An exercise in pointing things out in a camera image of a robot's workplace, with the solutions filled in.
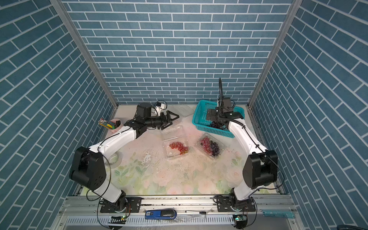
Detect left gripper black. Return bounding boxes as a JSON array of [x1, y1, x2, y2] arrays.
[[143, 111, 177, 130]]

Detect clear clamshell container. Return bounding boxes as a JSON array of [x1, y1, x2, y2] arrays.
[[195, 133, 226, 159], [173, 105, 195, 117], [162, 126, 189, 160]]

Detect red grape bunch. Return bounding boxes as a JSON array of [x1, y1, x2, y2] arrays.
[[169, 141, 189, 156], [200, 136, 212, 153]]

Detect dark purple grape bunch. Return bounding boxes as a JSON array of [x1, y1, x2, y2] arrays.
[[209, 140, 220, 157]]

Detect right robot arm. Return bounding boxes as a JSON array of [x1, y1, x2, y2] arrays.
[[206, 96, 278, 201]]

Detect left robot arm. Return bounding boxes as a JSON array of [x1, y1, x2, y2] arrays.
[[69, 101, 180, 206]]

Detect dark grape bunch middle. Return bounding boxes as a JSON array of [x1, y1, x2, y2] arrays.
[[209, 121, 226, 130]]

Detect teal plastic basket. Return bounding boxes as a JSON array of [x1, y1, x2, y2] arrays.
[[192, 100, 234, 138]]

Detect pink pen cup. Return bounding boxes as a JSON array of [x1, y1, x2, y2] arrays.
[[109, 119, 123, 134]]

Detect coloured pens bundle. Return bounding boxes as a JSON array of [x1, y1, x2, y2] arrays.
[[98, 119, 117, 130]]

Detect blue black handheld device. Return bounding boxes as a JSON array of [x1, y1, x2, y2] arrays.
[[145, 209, 177, 220]]

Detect black marker pen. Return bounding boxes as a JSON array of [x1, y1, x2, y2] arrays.
[[185, 210, 207, 215]]

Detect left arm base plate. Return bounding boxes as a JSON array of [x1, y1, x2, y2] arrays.
[[99, 196, 142, 213]]

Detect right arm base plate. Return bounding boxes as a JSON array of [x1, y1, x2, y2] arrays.
[[213, 195, 256, 212]]

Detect aluminium front rail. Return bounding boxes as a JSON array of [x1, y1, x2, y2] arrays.
[[51, 194, 304, 230]]

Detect teal metal bracket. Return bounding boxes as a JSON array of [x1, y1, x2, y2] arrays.
[[262, 210, 295, 219]]

